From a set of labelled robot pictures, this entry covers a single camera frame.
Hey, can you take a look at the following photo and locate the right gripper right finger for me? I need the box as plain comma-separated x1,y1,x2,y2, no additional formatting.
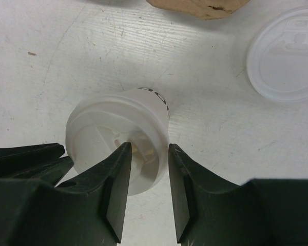
168,144,308,245

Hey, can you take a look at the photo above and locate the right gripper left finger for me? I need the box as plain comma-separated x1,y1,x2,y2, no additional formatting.
0,142,131,245

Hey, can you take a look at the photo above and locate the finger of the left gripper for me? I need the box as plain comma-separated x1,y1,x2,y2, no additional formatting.
0,143,74,185

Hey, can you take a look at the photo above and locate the clear plastic lid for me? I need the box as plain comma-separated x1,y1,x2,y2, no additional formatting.
246,6,308,103
65,92,169,196

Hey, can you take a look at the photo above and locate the white paper cup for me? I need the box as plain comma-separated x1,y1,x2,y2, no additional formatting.
123,86,171,124

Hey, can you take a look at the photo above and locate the brown cardboard cup carrier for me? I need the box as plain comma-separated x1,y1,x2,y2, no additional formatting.
147,0,249,20

